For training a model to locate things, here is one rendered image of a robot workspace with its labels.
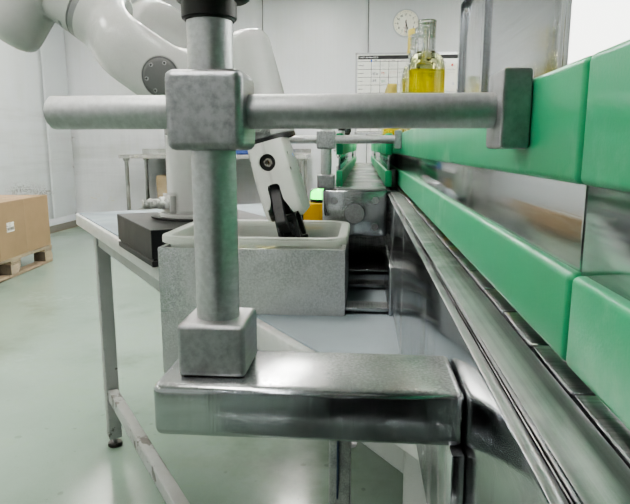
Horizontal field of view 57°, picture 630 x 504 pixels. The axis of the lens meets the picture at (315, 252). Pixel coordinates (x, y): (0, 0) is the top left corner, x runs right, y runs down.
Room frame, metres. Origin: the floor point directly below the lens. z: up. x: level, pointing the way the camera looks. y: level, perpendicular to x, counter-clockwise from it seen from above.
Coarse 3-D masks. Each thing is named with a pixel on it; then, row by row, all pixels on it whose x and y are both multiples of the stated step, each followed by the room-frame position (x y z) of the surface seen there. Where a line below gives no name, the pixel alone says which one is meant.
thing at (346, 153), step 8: (336, 144) 0.88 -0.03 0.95; (344, 144) 0.95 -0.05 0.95; (352, 144) 1.64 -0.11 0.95; (336, 152) 0.88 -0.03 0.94; (344, 152) 0.96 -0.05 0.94; (352, 152) 1.83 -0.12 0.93; (344, 160) 1.06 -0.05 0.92; (352, 160) 1.68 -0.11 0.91; (344, 168) 0.98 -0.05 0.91; (336, 176) 0.88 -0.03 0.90; (344, 176) 0.97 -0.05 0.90; (336, 184) 0.88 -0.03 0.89
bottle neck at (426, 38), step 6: (420, 24) 0.95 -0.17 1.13; (426, 24) 0.95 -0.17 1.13; (432, 24) 0.95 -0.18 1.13; (420, 30) 0.95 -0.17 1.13; (426, 30) 0.95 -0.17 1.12; (432, 30) 0.95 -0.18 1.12; (420, 36) 0.95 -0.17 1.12; (426, 36) 0.95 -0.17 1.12; (432, 36) 0.95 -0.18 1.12; (420, 42) 0.95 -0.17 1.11; (426, 42) 0.95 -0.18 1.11; (432, 42) 0.95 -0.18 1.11; (420, 48) 0.95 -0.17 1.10; (426, 48) 0.95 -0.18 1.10; (432, 48) 0.95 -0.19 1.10
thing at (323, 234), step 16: (192, 224) 0.78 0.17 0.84; (240, 224) 0.82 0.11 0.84; (256, 224) 0.82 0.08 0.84; (272, 224) 0.81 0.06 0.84; (304, 224) 0.81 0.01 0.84; (320, 224) 0.81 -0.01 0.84; (336, 224) 0.80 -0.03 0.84; (176, 240) 0.66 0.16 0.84; (192, 240) 0.66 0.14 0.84; (240, 240) 0.65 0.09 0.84; (256, 240) 0.65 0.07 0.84; (272, 240) 0.65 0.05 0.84; (288, 240) 0.65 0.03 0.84; (304, 240) 0.65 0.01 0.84; (320, 240) 0.65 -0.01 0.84; (336, 240) 0.65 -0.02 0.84
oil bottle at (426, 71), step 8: (416, 56) 0.94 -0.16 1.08; (424, 56) 0.94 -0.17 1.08; (432, 56) 0.94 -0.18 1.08; (440, 56) 0.94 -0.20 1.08; (416, 64) 0.94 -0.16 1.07; (424, 64) 0.93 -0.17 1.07; (432, 64) 0.93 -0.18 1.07; (440, 64) 0.93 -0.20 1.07; (408, 72) 0.95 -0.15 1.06; (416, 72) 0.94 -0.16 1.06; (424, 72) 0.93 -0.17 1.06; (432, 72) 0.93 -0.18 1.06; (440, 72) 0.93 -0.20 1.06; (408, 80) 0.94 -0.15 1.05; (416, 80) 0.94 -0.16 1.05; (424, 80) 0.93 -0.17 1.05; (432, 80) 0.93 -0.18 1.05; (440, 80) 0.93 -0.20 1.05; (408, 88) 0.94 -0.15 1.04; (416, 88) 0.94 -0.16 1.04; (424, 88) 0.93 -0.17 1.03; (432, 88) 0.93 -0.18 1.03; (440, 88) 0.93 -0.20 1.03
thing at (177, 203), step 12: (168, 156) 1.08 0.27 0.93; (180, 156) 1.06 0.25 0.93; (168, 168) 1.08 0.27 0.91; (180, 168) 1.06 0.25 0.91; (168, 180) 1.08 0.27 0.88; (180, 180) 1.06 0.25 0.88; (168, 192) 1.08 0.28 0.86; (180, 192) 1.06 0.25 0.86; (144, 204) 1.07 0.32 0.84; (156, 204) 1.06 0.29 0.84; (168, 204) 1.07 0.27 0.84; (180, 204) 1.06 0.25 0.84; (192, 204) 1.06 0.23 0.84; (168, 216) 1.06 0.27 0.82; (180, 216) 1.05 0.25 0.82; (192, 216) 1.05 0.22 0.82
